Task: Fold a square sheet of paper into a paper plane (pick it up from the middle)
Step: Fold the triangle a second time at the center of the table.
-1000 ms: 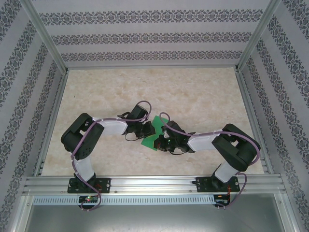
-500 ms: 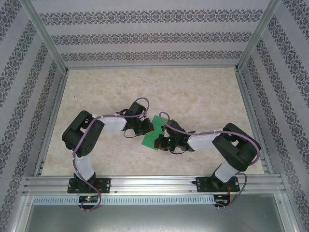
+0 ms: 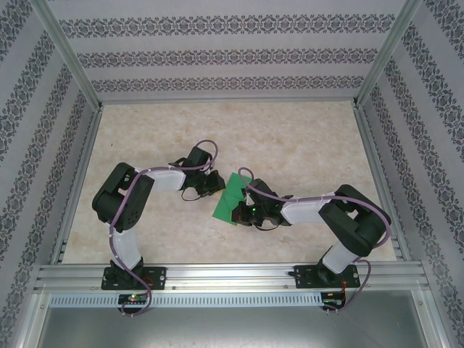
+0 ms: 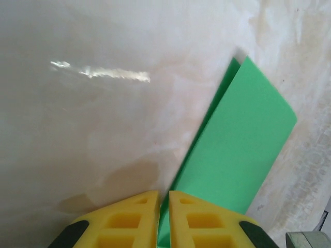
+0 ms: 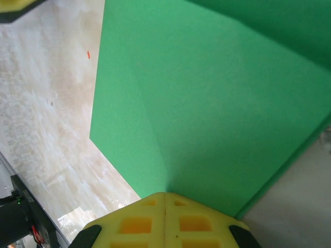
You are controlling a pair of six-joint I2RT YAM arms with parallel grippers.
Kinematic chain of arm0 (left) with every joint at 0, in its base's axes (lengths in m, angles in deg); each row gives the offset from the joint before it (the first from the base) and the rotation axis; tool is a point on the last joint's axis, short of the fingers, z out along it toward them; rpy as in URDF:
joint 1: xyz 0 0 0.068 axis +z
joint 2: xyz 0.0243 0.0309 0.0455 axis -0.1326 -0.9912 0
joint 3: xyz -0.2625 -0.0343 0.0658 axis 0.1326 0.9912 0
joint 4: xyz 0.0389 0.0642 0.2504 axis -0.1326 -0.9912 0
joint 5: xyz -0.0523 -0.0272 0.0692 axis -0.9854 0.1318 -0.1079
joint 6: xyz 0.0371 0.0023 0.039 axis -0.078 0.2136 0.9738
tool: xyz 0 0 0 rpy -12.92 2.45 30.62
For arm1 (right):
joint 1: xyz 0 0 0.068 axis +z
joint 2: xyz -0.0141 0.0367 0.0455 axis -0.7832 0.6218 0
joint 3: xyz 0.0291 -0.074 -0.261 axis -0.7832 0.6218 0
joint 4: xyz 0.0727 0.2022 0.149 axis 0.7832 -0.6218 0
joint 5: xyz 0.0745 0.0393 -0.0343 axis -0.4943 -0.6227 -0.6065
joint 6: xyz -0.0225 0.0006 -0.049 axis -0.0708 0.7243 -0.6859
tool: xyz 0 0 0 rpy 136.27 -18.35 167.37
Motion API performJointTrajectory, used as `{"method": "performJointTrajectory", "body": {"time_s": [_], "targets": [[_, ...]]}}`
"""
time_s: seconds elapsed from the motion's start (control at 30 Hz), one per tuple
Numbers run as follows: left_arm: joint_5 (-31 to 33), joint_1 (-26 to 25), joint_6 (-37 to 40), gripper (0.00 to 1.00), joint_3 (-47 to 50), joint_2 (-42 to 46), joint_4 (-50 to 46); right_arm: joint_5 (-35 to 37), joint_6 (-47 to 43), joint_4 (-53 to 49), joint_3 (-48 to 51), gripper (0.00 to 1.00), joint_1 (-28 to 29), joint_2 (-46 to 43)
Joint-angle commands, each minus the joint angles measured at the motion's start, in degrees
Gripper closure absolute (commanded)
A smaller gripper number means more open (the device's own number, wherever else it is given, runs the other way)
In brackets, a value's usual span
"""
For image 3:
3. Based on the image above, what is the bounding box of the green paper sheet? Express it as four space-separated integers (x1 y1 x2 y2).
212 172 254 226

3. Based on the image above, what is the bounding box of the grey metal sheet tray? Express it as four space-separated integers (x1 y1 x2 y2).
30 289 449 348

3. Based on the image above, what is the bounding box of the right gripper thin black cable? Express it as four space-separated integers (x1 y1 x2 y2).
253 220 282 232

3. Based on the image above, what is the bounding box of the gripper thin black cable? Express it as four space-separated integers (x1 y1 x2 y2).
253 220 282 232
180 186 204 203

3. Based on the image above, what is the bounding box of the left gripper thin black cable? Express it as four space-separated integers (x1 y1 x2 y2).
180 186 204 203

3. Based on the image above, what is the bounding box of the aluminium mounting rail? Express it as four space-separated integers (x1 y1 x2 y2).
34 263 431 291

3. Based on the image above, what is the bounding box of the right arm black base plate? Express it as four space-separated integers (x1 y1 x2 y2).
295 264 363 290

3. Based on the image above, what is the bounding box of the slotted grey cable duct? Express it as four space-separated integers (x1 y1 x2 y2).
49 291 323 309

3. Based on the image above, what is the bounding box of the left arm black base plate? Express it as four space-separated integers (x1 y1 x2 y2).
101 266 167 291

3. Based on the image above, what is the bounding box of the aluminium side rail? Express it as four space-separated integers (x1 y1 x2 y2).
355 104 414 264
49 104 104 265

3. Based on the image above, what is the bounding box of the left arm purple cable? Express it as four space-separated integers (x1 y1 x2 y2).
108 140 220 319

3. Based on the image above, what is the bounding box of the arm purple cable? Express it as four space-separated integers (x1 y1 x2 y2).
108 140 220 319
237 166 392 316

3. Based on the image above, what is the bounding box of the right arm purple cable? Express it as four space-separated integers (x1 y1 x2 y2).
237 166 392 316

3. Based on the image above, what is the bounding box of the aluminium frame post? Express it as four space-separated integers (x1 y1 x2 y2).
31 0 104 109
352 0 426 109

